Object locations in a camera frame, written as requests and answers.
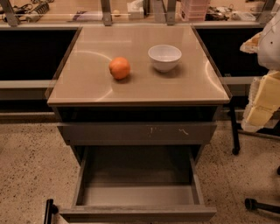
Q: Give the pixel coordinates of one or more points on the open middle drawer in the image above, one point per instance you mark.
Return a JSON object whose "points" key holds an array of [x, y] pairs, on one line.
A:
{"points": [[138, 184]]}

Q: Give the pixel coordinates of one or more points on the white ceramic bowl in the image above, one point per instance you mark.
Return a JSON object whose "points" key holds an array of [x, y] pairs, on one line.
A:
{"points": [[164, 57]]}

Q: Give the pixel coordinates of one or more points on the pink stacked trays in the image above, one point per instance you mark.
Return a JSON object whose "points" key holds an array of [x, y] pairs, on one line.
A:
{"points": [[193, 10]]}

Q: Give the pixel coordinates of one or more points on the grey drawer cabinet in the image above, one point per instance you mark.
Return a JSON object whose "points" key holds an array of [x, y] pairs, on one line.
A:
{"points": [[86, 92]]}

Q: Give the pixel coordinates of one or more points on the white tissue box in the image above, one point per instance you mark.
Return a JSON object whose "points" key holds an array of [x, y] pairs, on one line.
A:
{"points": [[136, 9]]}

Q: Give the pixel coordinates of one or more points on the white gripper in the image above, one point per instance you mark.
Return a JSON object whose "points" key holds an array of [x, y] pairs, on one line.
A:
{"points": [[270, 48]]}

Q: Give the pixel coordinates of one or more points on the black table leg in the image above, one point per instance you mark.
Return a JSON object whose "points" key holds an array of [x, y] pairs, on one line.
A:
{"points": [[236, 142]]}

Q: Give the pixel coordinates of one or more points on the black handle bottom left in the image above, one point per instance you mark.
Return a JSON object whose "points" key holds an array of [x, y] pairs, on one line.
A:
{"points": [[50, 210]]}

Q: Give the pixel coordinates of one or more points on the orange fruit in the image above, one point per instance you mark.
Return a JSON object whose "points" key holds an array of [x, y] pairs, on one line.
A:
{"points": [[119, 68]]}

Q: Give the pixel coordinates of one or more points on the black chair leg caster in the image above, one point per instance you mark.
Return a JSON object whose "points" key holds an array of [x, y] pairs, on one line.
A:
{"points": [[253, 204]]}

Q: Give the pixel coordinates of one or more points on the closed top drawer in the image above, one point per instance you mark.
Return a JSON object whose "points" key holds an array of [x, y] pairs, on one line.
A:
{"points": [[136, 133]]}

